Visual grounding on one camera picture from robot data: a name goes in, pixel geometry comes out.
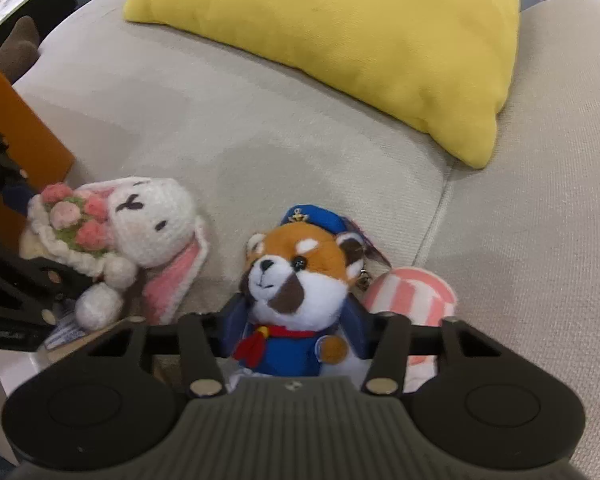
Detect white plush striped ears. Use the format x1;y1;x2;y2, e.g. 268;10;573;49
360;266;458;394

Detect white crochet bunny plush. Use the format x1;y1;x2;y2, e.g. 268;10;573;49
27;177;210;332

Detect red panda sailor plush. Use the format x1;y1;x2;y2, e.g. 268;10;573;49
227;204;390;389

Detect orange storage box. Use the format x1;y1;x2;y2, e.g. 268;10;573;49
0;67;77;430

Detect beige fabric sofa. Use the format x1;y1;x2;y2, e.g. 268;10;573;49
15;0;600;479

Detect brown sock foot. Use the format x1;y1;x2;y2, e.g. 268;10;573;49
0;15;41;84

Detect yellow pillow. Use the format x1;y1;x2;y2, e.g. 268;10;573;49
123;0;519;169

